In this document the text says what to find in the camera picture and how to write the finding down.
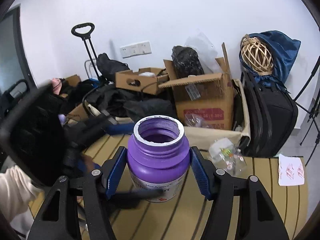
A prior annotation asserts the purple plastic bottle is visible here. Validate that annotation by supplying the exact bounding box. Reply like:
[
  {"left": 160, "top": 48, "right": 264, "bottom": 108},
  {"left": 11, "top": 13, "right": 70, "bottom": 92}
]
[{"left": 127, "top": 115, "right": 190, "bottom": 203}]

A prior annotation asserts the pink cloth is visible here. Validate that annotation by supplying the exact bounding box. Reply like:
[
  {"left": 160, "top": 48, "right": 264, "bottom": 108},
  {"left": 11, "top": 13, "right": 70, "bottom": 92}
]
[{"left": 51, "top": 78, "right": 62, "bottom": 90}]

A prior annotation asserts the white paper card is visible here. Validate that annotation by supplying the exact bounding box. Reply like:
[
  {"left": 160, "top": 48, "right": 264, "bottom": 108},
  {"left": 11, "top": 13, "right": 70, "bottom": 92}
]
[{"left": 278, "top": 154, "right": 305, "bottom": 186}]

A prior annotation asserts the clear plastic jar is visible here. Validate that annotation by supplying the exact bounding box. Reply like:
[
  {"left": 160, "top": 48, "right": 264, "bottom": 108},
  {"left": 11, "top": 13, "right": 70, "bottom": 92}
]
[{"left": 208, "top": 138, "right": 247, "bottom": 176}]

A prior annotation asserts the black clothes pile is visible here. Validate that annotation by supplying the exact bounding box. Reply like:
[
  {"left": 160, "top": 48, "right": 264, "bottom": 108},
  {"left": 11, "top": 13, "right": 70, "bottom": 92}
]
[{"left": 56, "top": 53, "right": 177, "bottom": 122}]

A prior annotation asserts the black suitcase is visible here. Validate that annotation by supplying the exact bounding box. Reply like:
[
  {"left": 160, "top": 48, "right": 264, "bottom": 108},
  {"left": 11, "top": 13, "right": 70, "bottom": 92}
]
[{"left": 241, "top": 72, "right": 298, "bottom": 158}]

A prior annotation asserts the black tripod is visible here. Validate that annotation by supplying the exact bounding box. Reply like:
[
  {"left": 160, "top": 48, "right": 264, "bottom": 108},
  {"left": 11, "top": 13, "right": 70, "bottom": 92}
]
[{"left": 293, "top": 56, "right": 320, "bottom": 167}]

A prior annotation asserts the small cardboard box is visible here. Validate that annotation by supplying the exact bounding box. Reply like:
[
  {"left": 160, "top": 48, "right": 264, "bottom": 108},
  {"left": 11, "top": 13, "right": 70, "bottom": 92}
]
[{"left": 116, "top": 67, "right": 169, "bottom": 95}]

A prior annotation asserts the large cardboard box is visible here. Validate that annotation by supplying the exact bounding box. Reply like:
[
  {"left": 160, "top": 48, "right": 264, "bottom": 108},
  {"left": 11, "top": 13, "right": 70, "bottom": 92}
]
[{"left": 159, "top": 44, "right": 234, "bottom": 130}]

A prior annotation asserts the woven rattan ball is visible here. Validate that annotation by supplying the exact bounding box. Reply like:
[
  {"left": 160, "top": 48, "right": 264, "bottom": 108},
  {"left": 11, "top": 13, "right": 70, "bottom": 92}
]
[{"left": 240, "top": 34, "right": 274, "bottom": 76}]

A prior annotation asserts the black plastic bag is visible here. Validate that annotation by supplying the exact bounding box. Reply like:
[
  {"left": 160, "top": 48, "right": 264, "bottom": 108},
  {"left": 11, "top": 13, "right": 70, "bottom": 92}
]
[{"left": 171, "top": 46, "right": 204, "bottom": 79}]

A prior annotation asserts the blue fabric bag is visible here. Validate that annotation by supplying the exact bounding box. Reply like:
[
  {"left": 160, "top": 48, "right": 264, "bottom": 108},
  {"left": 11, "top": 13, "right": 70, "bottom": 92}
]
[{"left": 239, "top": 30, "right": 301, "bottom": 89}]

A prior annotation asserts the black trolley handle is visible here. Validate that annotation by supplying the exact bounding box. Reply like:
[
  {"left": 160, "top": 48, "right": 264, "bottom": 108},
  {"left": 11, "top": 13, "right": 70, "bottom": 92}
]
[{"left": 71, "top": 22, "right": 104, "bottom": 82}]

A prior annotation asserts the white wall socket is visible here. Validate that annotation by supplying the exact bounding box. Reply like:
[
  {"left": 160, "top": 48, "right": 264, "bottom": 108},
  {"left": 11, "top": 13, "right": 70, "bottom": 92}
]
[{"left": 120, "top": 41, "right": 152, "bottom": 59}]

